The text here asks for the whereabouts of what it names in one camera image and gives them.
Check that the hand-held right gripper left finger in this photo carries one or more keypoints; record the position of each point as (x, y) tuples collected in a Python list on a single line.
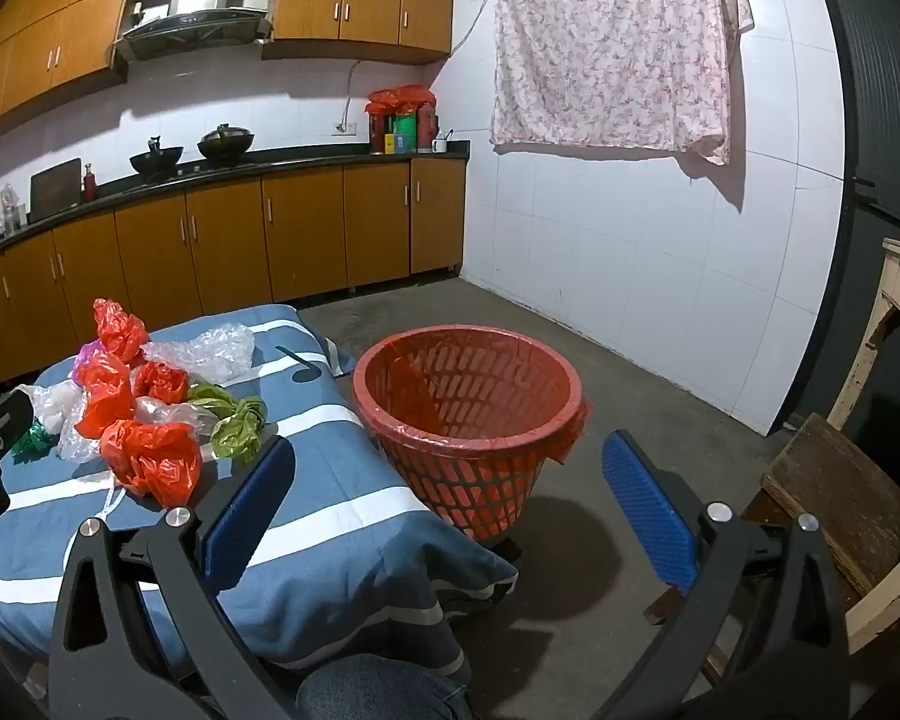
[(246, 514)]

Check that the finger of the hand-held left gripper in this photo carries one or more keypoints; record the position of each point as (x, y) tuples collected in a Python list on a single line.
[(4, 420)]

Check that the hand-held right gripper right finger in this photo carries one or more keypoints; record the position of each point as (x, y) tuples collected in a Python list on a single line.
[(649, 510)]

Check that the bright green plastic bag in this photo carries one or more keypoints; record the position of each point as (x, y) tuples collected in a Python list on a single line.
[(34, 439)]

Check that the clear plastic bag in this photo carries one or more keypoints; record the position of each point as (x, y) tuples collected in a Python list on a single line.
[(210, 349), (52, 405), (172, 416)]

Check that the red plastic bag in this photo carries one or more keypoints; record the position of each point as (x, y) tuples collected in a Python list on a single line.
[(159, 382), (105, 401), (120, 330), (157, 461)]

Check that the red plastic basket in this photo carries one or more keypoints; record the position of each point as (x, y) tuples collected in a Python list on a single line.
[(465, 427)]

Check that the olive green plastic bag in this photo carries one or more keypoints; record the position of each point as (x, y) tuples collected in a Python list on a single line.
[(232, 424)]

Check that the blue striped blanket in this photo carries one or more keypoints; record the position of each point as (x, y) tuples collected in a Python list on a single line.
[(345, 510)]

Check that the pink plastic bag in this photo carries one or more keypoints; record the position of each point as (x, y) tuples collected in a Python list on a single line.
[(90, 360)]

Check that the worn wooden stool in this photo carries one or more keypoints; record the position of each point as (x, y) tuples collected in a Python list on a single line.
[(832, 495)]

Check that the clear glass jar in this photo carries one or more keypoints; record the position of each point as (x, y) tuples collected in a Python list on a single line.
[(10, 211)]

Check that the person's leg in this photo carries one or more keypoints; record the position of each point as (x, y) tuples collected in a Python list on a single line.
[(382, 690)]

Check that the dark cutting board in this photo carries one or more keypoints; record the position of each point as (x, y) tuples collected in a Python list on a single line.
[(55, 191)]

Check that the red bottle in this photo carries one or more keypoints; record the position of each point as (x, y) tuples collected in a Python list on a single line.
[(90, 184)]

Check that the wooden lower kitchen cabinets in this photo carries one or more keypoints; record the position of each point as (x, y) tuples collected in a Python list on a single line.
[(270, 232)]

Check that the wooden kitchen cabinets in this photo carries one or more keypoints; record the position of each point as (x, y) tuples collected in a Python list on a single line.
[(270, 232), (360, 0), (37, 37)]

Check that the open black wok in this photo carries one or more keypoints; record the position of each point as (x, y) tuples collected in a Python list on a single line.
[(156, 161)]

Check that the black wok with lid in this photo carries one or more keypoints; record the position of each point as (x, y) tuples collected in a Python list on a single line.
[(226, 142)]

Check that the wooden upper kitchen cabinets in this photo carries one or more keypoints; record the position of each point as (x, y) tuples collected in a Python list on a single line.
[(37, 37), (360, 0)]

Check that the white cup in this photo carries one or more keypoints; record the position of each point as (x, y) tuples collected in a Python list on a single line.
[(440, 144)]

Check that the red thermos flask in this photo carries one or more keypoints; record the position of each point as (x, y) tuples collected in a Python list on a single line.
[(428, 131)]

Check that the red bag of groceries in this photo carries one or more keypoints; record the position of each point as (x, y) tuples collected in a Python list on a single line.
[(397, 109)]

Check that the steel range hood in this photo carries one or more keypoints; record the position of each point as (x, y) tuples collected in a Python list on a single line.
[(195, 15)]

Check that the floral hanging cloth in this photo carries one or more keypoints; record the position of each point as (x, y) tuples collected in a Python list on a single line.
[(607, 45)]

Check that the dark roller door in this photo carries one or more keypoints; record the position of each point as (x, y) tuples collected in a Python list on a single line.
[(885, 90)]

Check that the wall power outlet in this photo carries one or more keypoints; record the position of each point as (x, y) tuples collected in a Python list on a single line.
[(344, 128)]

